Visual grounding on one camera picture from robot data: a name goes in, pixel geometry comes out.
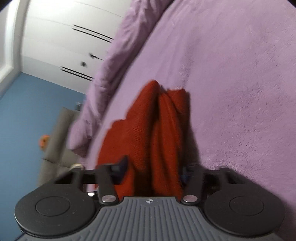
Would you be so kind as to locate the grey bed headboard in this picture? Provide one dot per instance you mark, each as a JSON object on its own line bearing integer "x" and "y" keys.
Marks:
{"x": 57, "y": 158}

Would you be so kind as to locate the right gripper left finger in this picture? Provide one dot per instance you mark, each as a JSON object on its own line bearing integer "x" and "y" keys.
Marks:
{"x": 105, "y": 176}

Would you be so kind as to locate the white wardrobe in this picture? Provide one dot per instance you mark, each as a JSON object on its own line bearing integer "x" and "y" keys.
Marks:
{"x": 65, "y": 42}

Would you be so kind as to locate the purple bed sheet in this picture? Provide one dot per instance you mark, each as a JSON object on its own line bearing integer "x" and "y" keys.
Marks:
{"x": 237, "y": 61}

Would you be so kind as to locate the rolled purple duvet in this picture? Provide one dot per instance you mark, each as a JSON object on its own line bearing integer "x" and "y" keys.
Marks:
{"x": 136, "y": 26}

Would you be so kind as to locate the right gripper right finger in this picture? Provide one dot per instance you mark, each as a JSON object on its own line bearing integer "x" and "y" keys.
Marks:
{"x": 200, "y": 183}

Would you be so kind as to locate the red knitted garment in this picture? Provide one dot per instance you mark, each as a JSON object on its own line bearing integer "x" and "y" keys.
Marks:
{"x": 153, "y": 137}

